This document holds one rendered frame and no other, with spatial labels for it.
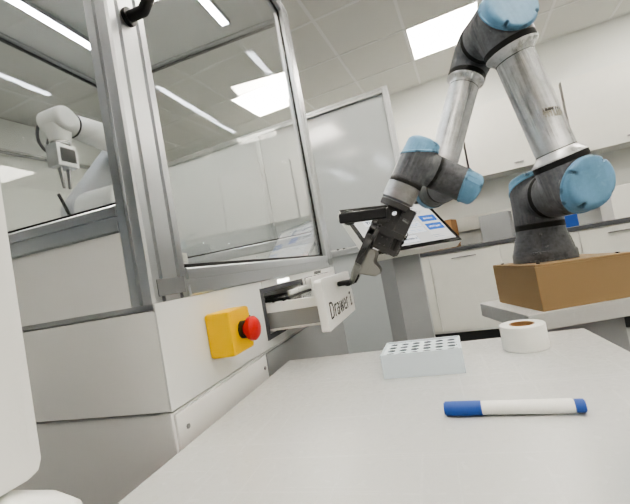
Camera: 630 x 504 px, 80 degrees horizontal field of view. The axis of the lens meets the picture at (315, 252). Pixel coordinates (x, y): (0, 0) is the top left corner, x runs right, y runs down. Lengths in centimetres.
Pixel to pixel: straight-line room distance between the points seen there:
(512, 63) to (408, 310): 115
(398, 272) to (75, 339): 142
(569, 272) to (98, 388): 96
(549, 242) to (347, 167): 180
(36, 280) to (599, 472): 71
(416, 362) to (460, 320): 325
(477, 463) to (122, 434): 46
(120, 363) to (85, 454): 15
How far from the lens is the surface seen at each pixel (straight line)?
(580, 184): 99
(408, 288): 183
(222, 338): 62
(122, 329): 59
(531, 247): 110
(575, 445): 44
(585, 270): 106
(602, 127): 440
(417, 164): 87
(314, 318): 81
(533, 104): 102
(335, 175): 270
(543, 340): 71
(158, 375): 57
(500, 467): 40
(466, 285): 382
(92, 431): 68
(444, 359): 62
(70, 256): 65
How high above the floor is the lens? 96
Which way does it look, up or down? 2 degrees up
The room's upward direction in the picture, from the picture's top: 10 degrees counter-clockwise
